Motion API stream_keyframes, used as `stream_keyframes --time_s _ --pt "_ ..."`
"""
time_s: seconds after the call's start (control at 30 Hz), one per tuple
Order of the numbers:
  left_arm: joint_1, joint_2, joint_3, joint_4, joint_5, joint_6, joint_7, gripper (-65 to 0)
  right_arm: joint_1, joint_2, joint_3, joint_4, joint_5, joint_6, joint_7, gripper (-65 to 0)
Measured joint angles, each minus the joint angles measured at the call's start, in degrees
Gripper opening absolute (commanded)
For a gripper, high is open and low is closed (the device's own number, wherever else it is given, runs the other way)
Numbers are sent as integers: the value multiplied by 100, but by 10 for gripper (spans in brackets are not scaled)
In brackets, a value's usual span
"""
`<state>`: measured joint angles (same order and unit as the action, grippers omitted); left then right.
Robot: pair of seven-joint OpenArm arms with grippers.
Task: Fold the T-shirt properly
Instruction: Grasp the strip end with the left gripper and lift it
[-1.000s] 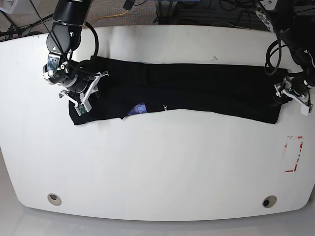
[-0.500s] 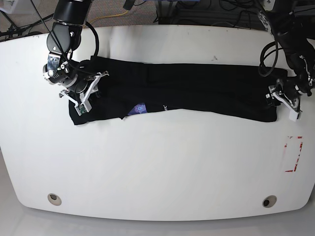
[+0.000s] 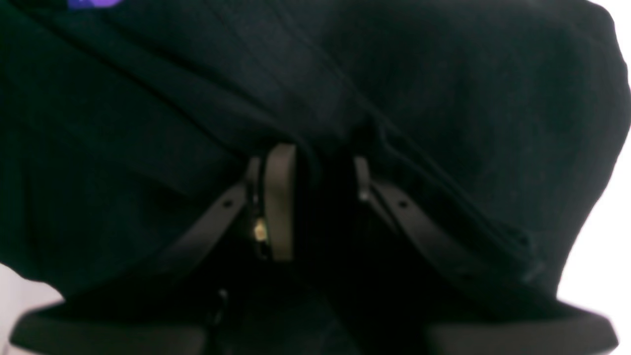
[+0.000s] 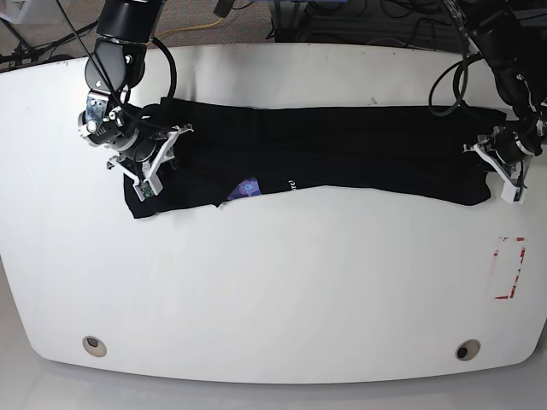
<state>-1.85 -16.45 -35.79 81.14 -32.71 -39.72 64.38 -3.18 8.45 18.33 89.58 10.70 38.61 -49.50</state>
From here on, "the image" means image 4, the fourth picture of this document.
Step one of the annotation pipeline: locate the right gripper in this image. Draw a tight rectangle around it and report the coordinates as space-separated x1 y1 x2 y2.
78 91 193 184

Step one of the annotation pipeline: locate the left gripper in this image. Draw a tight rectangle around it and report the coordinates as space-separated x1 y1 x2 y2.
463 123 543 188

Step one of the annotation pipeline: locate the black T-shirt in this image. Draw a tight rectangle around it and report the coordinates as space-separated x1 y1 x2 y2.
124 100 506 219

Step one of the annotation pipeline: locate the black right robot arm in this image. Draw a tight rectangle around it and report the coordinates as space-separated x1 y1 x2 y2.
78 1 182 182

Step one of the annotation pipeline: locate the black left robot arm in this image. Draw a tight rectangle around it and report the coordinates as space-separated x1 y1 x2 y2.
439 1 546 194

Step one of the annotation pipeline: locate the red tape rectangle marking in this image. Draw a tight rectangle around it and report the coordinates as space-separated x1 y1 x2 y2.
488 237 526 300

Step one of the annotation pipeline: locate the right table grommet hole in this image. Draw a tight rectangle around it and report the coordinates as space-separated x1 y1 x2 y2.
456 339 481 361

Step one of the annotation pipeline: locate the table grommet hole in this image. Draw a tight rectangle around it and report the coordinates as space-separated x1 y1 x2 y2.
82 336 107 358
456 339 481 361

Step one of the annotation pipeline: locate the left table grommet hole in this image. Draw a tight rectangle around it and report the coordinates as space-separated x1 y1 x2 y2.
82 336 107 358

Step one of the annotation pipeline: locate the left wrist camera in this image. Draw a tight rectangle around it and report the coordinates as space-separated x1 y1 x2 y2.
501 183 526 204

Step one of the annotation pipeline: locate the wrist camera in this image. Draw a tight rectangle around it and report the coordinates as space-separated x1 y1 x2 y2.
501 183 526 204
132 175 163 202

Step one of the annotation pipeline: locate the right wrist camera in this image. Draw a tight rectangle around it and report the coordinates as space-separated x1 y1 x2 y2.
132 175 163 202

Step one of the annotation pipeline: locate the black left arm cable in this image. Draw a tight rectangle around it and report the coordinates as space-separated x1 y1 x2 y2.
426 16 484 117

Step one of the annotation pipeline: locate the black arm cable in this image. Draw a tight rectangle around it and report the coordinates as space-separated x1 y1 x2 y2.
55 0 129 108
426 16 484 117

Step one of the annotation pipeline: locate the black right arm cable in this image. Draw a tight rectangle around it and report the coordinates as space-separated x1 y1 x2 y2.
55 0 129 108

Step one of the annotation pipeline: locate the yellow cable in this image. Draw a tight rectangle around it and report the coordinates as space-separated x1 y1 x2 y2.
164 16 226 38

